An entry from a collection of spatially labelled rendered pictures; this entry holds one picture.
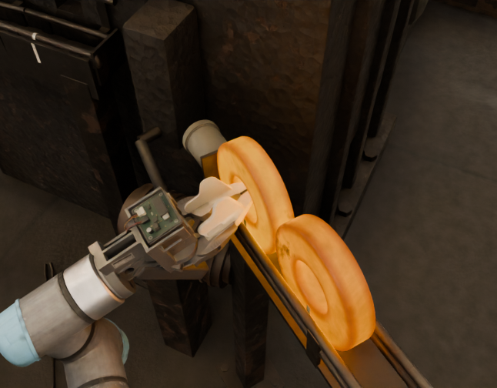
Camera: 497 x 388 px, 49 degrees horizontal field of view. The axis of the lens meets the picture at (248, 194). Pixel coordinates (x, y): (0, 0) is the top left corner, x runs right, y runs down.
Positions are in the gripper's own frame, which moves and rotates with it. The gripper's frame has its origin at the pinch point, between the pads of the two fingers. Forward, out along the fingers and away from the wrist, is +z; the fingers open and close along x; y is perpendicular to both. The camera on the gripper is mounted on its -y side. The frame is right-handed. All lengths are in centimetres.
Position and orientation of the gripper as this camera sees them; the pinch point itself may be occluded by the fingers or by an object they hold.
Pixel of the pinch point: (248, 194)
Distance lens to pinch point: 70.8
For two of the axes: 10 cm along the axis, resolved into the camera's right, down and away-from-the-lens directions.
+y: -2.7, -4.6, -8.4
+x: -4.9, -6.9, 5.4
